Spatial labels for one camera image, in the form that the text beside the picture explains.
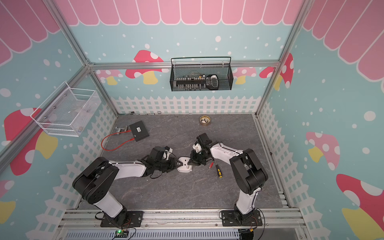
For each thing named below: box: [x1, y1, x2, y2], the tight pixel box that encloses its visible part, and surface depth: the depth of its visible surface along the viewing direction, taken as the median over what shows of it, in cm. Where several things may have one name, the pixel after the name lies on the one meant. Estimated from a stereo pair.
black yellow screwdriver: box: [214, 158, 223, 178], surface depth 91 cm
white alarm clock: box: [177, 156, 193, 173], surface depth 91 cm
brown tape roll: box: [199, 115, 211, 126], surface depth 118 cm
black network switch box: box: [129, 120, 150, 142], surface depth 111 cm
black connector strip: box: [176, 77, 206, 90], surface depth 91 cm
